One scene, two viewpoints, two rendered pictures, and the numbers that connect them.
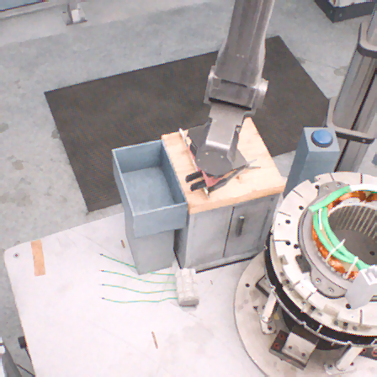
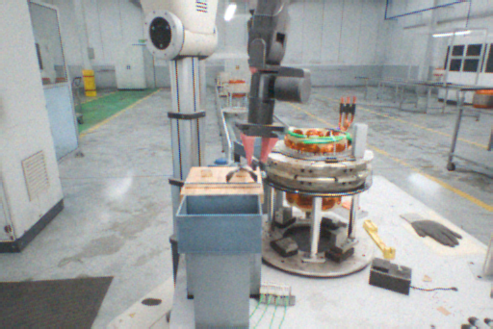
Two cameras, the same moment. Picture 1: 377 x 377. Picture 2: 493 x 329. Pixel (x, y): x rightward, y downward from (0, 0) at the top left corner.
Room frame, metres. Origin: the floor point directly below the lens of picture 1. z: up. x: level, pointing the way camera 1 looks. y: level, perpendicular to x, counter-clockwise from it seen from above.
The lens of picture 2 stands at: (0.41, 0.64, 1.35)
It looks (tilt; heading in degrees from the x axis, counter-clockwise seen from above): 18 degrees down; 291
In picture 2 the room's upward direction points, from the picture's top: straight up
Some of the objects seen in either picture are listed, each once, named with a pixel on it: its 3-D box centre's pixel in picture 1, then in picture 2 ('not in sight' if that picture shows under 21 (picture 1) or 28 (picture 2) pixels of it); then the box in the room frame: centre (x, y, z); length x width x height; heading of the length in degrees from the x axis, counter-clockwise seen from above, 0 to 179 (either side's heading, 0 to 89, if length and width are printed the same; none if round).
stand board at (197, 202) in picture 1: (221, 162); (223, 183); (0.74, -0.07, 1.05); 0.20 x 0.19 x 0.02; 112
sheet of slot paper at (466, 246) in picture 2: not in sight; (434, 230); (0.17, -0.56, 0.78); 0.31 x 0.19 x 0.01; 117
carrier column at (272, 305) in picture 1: (274, 298); (315, 226); (0.53, -0.20, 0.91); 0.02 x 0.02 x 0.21
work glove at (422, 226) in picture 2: not in sight; (430, 227); (0.18, -0.57, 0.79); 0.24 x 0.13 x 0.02; 117
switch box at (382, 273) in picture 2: not in sight; (390, 274); (0.32, -0.20, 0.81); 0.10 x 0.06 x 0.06; 174
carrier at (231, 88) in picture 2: not in sight; (237, 97); (1.91, -3.01, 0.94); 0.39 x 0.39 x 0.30
